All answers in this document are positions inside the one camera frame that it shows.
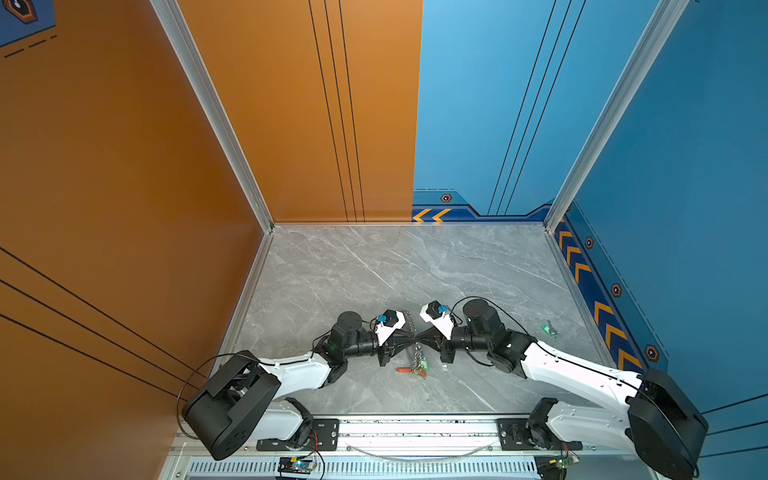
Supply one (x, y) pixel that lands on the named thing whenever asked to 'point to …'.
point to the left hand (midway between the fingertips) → (412, 337)
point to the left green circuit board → (295, 465)
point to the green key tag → (546, 328)
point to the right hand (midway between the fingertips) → (416, 338)
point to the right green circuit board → (554, 466)
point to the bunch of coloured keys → (420, 365)
